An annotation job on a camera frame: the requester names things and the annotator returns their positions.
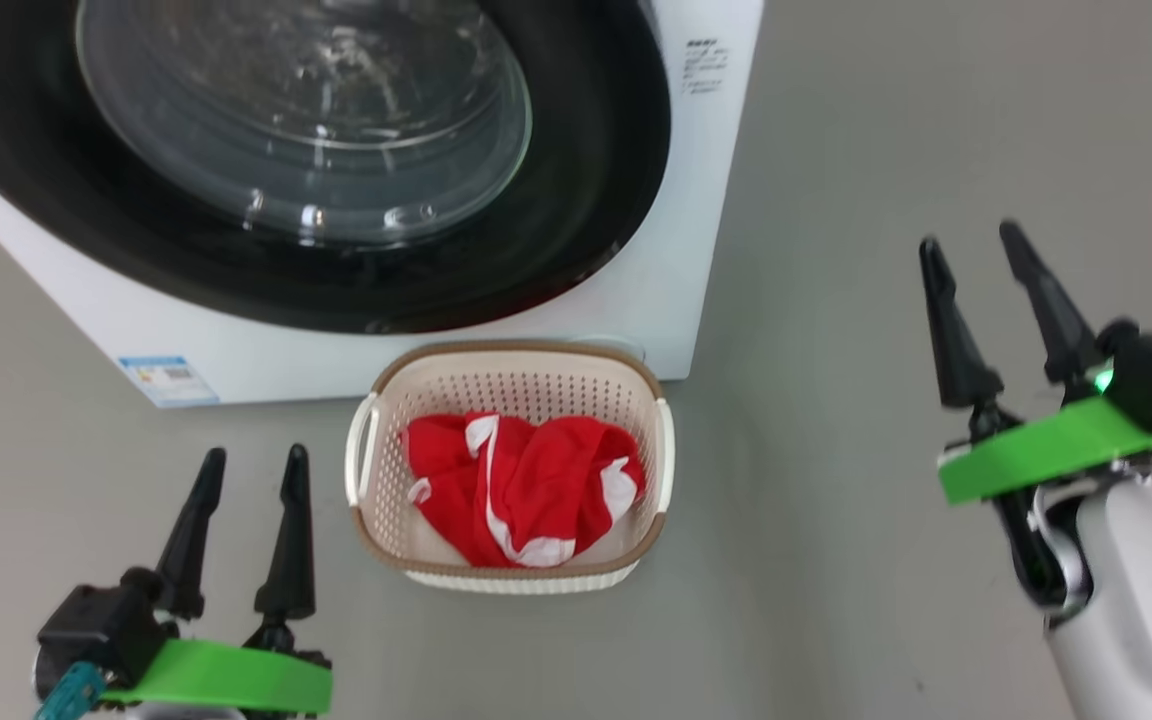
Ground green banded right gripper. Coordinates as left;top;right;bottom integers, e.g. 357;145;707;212
918;220;1152;609

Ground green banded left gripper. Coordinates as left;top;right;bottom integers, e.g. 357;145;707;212
99;444;335;717

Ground red and white garment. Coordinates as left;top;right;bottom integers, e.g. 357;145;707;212
403;412;647;569

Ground round glass washer door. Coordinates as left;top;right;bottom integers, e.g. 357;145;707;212
0;0;673;336

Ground white front-load washing machine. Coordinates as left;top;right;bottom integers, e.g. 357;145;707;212
0;0;765;409

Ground cream perforated laundry basket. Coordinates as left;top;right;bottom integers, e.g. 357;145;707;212
344;340;677;596

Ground blue energy label sticker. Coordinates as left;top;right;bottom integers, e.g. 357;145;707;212
118;355;220;408

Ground left arm cable teal connector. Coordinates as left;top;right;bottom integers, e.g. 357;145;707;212
34;660;107;720

